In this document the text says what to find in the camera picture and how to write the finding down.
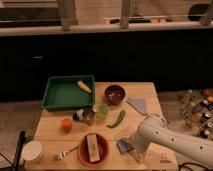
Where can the blue sponge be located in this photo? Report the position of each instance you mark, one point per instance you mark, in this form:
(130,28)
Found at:
(124,147)

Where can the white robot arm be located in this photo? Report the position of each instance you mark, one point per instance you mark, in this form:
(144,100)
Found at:
(153,129)

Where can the purple bowl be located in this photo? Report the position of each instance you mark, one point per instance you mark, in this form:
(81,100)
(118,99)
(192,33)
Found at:
(114,94)

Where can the green cup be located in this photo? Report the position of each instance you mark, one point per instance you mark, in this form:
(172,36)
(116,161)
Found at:
(102,111)

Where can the yellow corn cob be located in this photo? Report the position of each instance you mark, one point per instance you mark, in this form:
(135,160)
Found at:
(84,87)

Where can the green chili pepper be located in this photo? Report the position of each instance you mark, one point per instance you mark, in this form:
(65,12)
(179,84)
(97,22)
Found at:
(118,120)

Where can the metal measuring cup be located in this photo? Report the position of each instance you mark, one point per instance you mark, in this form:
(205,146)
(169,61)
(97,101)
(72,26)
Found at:
(88,116)

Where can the grey triangular cloth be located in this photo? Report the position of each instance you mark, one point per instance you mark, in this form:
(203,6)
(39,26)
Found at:
(139,105)

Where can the black and white toy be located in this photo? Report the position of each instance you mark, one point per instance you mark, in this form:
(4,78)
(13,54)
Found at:
(78,115)

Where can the green plastic tray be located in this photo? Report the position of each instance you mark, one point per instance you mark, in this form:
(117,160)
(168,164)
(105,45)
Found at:
(63,93)

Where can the orange fruit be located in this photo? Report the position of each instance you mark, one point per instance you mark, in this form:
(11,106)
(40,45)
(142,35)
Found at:
(66,125)

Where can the wooden block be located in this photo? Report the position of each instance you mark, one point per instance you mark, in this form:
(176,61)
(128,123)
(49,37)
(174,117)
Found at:
(93,148)

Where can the orange plate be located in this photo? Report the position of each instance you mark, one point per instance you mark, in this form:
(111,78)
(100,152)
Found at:
(83,154)

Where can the spice bottle rack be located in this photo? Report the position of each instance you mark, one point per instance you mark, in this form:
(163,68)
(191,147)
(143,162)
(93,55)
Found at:
(196,115)

